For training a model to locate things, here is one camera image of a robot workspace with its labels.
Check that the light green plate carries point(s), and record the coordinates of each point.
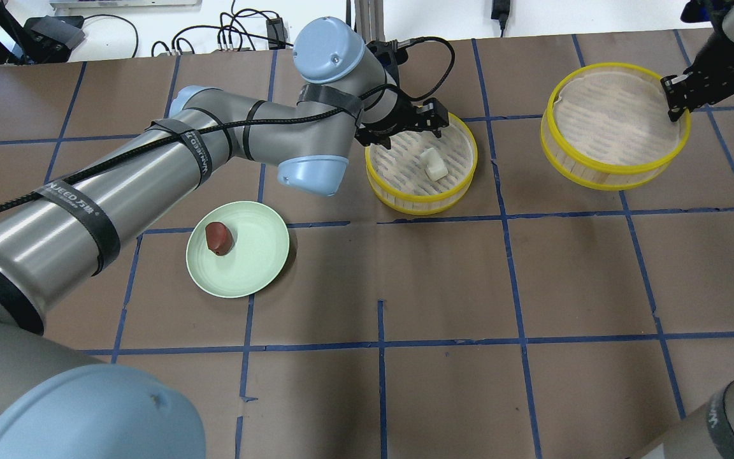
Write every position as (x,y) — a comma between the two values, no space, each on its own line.
(258,250)

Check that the white bun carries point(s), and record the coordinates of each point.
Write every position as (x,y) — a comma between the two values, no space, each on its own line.
(434,166)

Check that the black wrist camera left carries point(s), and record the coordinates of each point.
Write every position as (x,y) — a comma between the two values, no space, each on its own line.
(388,53)

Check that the yellow steamer layer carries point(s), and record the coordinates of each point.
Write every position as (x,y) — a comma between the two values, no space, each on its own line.
(607,127)
(397,177)

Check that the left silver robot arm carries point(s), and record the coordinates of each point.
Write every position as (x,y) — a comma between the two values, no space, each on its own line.
(59,403)

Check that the brown bun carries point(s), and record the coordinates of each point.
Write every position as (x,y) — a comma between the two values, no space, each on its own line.
(219,238)

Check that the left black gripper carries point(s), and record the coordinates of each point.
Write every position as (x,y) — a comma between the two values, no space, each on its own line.
(393,115)

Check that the aluminium frame post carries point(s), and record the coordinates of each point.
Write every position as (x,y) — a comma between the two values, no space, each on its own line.
(369,19)

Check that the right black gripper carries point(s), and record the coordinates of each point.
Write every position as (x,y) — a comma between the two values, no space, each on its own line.
(719,64)

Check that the black power adapter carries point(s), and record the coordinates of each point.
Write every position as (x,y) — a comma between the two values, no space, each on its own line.
(277,36)

